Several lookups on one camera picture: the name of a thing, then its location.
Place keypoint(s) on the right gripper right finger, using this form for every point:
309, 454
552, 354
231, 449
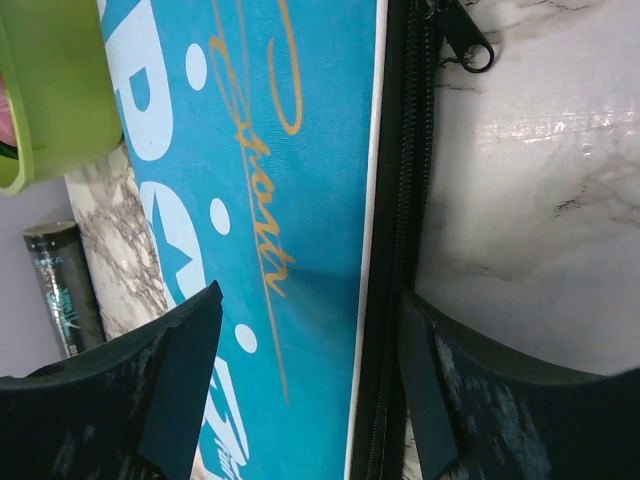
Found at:
482, 410

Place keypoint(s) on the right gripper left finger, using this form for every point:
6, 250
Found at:
128, 409

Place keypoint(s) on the black shuttlecock tube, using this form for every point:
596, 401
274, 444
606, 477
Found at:
58, 257

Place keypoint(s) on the blue racket cover bag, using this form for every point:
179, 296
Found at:
282, 153

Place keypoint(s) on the pink onion toy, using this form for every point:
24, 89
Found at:
7, 132

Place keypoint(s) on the green plastic basket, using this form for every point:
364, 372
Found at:
59, 91

